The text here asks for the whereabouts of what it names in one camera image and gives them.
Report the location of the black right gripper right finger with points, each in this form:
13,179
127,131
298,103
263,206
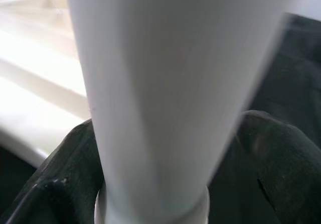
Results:
276,173

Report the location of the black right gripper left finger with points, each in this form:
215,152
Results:
62,178

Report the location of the white plastic children table top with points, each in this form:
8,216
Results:
30,83

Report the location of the white plastic table leg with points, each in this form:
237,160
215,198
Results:
163,83

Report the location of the black cloth table cover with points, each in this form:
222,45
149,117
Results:
296,70

